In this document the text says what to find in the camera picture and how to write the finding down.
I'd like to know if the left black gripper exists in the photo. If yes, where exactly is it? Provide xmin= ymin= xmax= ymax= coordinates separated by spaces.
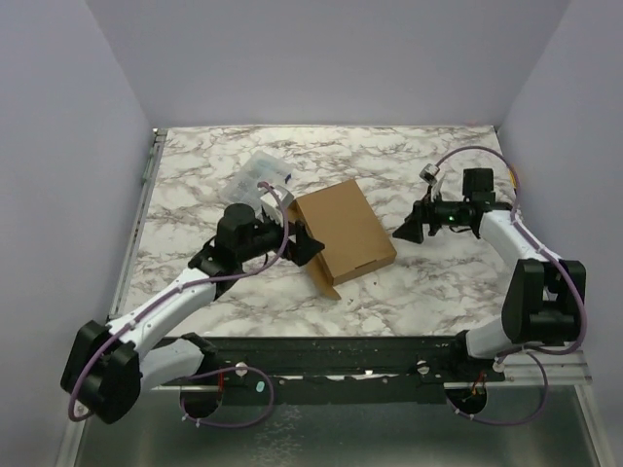
xmin=238 ymin=208 xmax=322 ymax=264

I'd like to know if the brown cardboard box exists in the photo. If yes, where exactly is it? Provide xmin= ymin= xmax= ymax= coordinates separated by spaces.
xmin=288 ymin=179 xmax=397 ymax=301

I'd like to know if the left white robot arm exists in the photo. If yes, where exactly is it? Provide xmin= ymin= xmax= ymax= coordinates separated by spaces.
xmin=60 ymin=203 xmax=324 ymax=424

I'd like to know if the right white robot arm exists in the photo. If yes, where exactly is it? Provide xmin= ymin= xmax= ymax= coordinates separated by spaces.
xmin=393 ymin=164 xmax=587 ymax=380

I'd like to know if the clear plastic screw organizer box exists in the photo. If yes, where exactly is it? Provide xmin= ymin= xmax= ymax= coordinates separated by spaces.
xmin=221 ymin=151 xmax=293 ymax=210

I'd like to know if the yellow tape piece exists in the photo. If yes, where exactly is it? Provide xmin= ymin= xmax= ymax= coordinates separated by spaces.
xmin=509 ymin=166 xmax=520 ymax=190

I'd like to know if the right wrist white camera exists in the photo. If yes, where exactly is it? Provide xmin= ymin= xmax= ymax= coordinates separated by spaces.
xmin=420 ymin=163 xmax=445 ymax=200

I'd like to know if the black metal base rail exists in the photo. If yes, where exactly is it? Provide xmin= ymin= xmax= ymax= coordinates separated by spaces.
xmin=179 ymin=337 xmax=504 ymax=406

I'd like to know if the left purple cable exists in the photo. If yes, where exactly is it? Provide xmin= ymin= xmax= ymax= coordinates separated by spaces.
xmin=66 ymin=180 xmax=292 ymax=430

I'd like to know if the aluminium side rail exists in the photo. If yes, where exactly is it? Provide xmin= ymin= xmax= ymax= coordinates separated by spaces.
xmin=106 ymin=128 xmax=168 ymax=321

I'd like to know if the aluminium front extrusion rail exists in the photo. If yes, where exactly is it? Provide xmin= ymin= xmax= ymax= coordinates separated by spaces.
xmin=488 ymin=351 xmax=593 ymax=387

